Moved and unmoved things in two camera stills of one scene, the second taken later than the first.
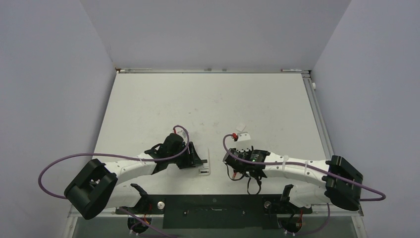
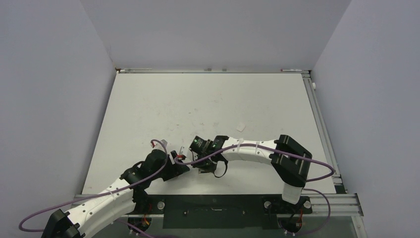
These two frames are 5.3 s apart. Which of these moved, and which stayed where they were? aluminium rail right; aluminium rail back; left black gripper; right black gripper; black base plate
Moved: right black gripper; left black gripper
Stayed: black base plate; aluminium rail right; aluminium rail back
